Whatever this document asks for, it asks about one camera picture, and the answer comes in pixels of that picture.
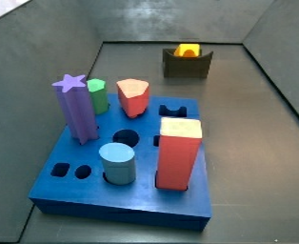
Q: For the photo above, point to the yellow arch block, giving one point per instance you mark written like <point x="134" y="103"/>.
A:
<point x="187" y="50"/>

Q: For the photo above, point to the black curved fixture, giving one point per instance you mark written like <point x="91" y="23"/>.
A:
<point x="186" y="67"/>

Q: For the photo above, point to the tall red rectangular block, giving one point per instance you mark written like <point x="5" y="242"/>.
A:
<point x="179" y="144"/>

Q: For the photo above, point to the red rounded triangle block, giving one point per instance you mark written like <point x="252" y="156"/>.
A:
<point x="134" y="95"/>

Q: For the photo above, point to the light blue cylinder block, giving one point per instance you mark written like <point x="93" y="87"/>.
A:
<point x="117" y="160"/>

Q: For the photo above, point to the blue shape sorter base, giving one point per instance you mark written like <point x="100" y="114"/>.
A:
<point x="104" y="179"/>

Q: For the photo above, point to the green hexagonal prism block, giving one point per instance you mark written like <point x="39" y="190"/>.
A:
<point x="99" y="95"/>

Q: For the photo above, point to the purple star prism block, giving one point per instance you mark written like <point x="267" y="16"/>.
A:
<point x="77" y="107"/>

